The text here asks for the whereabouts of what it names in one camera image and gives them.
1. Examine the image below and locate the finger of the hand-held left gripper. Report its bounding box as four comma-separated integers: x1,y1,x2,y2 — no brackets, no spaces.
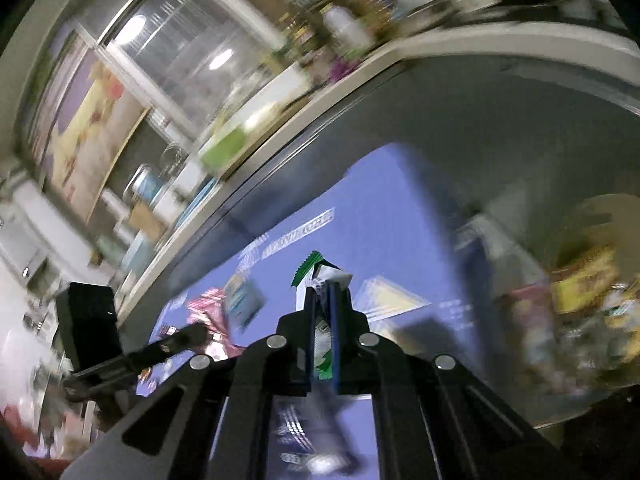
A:
122,322,210,367

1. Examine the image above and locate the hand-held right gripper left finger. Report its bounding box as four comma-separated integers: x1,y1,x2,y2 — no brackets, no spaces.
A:
61,285,319,480

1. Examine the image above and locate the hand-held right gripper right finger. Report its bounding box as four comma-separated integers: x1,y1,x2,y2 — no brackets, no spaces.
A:
326,281,577,480

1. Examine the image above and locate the green white wrapper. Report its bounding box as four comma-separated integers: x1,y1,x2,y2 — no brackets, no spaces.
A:
291,251,354,382

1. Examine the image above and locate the blue plastic bag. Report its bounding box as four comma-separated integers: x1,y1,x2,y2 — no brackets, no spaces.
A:
134,142,495,480

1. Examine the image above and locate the beige round trash bin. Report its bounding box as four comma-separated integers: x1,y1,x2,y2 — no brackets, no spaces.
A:
500,192,640,413

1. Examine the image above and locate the pink snack packet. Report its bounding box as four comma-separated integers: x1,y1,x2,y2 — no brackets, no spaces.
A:
184,287,237,362

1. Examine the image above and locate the blue white packet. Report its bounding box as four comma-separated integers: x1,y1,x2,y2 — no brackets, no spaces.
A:
222,272,267,332

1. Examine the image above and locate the steel faucet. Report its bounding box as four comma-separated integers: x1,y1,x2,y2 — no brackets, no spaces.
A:
159,142,190,177

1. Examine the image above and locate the yellow snack packet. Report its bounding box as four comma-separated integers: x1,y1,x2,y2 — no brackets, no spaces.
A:
551,246,619,314

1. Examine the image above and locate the purple plastic bag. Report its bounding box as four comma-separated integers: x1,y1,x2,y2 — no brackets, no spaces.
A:
329,57,362,80

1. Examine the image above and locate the barred window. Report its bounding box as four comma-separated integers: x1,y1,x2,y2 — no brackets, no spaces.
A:
79,0,312,137

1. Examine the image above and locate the cluster of seasoning bottles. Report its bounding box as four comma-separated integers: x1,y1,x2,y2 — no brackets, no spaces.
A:
265,7,332,77

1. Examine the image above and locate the white plastic jug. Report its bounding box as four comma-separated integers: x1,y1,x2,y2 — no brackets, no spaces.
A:
322,2,374,54

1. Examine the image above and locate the wall poster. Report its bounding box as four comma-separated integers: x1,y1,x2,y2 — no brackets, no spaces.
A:
24,29,152,227

